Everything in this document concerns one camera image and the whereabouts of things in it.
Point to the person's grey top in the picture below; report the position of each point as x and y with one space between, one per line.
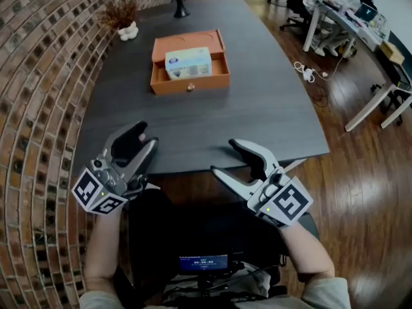
325 296

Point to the white desk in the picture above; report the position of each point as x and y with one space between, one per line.
370 43

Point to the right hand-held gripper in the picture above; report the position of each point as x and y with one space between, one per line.
286 201

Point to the person's left forearm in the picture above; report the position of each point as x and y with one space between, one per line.
103 249

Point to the black lamp base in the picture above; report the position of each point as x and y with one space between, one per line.
181 10

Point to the yellow cardboard box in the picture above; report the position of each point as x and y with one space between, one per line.
392 51

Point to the small black screen device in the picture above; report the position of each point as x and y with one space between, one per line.
203 263

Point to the black office chair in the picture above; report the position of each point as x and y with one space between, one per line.
294 8

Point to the pale blue tissues pack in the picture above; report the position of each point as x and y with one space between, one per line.
186 61

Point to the white power strip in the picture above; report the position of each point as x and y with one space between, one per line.
309 75

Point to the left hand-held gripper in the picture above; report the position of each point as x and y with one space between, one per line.
106 185

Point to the orange box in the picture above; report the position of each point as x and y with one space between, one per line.
180 85

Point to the white bubble vase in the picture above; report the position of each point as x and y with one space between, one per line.
128 32

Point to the open laptop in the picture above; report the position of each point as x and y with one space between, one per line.
367 12

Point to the dried brown plant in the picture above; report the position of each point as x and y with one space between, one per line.
119 11

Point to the person's right forearm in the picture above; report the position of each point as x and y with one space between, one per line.
305 256

